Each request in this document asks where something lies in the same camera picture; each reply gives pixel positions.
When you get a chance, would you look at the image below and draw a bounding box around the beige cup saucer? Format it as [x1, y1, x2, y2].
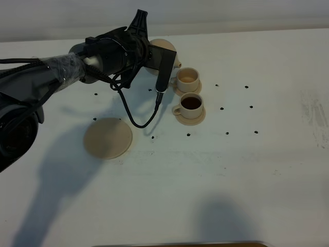
[175, 108, 206, 126]
[173, 82, 202, 96]

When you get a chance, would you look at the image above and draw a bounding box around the beige teacup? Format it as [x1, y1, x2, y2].
[170, 67, 200, 92]
[172, 92, 204, 119]

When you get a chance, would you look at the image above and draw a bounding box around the black braided camera cable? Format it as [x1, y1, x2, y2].
[0, 58, 165, 129]

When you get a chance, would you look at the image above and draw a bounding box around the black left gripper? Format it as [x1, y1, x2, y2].
[113, 9, 149, 75]

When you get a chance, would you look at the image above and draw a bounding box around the beige ceramic teapot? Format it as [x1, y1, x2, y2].
[146, 39, 181, 76]

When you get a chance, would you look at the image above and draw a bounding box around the beige far teacup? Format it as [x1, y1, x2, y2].
[170, 67, 200, 92]

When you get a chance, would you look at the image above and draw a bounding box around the beige near teacup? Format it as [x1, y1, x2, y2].
[172, 92, 204, 119]

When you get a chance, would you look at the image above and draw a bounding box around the beige round teapot saucer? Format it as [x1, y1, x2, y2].
[83, 118, 133, 160]

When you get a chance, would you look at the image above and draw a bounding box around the beige near cup saucer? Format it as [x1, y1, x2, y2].
[175, 108, 206, 126]

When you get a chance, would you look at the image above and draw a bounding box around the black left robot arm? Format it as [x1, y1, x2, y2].
[1, 10, 151, 170]

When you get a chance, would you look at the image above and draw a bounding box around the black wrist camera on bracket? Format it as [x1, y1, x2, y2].
[144, 45, 177, 94]

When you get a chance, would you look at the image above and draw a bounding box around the beige far cup saucer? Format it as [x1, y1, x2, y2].
[173, 82, 202, 96]

